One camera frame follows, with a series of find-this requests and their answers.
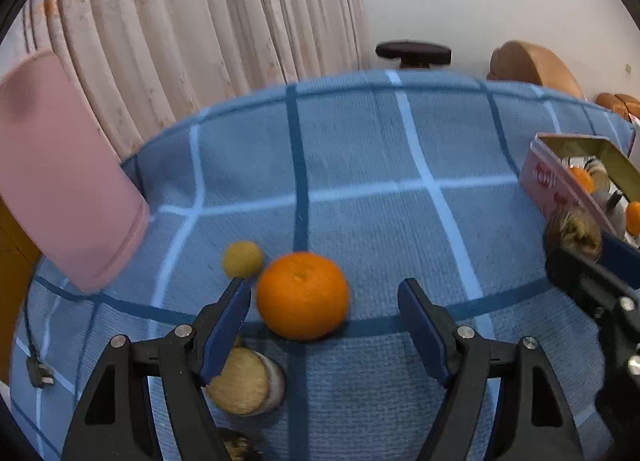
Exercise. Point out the dark wrinkled passion fruit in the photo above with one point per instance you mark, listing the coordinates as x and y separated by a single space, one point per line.
574 229

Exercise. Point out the large orange mandarin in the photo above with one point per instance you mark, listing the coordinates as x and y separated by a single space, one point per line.
302 296

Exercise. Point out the blue checked tablecloth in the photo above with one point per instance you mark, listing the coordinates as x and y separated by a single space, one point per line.
391 175

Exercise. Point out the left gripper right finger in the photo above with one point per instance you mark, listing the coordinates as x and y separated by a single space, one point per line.
532 420

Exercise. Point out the dark round stool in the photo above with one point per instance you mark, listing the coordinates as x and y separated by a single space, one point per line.
414 55

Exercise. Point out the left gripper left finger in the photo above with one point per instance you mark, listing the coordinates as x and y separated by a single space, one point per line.
114 420

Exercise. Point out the pink metal tin box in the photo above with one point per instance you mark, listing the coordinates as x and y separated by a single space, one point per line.
563 171

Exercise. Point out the pink floral curtain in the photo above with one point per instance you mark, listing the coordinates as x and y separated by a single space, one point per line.
141 66

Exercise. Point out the pink cylindrical appliance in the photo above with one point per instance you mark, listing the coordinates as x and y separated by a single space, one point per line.
61 181

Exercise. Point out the dark fruit bottom edge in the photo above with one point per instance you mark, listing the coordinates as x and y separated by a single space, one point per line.
239 446

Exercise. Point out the orange mandarin right tin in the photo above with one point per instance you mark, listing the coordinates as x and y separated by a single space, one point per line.
632 218

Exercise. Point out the small yellow fruit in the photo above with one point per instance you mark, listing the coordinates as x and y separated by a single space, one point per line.
242 259

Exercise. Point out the small orange in tin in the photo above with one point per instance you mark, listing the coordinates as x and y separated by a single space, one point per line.
583 178

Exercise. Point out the brown leather armchair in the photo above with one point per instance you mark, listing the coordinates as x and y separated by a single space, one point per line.
519 61

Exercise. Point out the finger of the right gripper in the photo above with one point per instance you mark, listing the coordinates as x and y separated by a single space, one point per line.
597 292
615 250

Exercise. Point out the halved passion fruit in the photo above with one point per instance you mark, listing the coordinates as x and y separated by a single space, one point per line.
250 384

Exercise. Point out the brown leather sofa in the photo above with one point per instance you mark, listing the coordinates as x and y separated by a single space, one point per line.
626 106

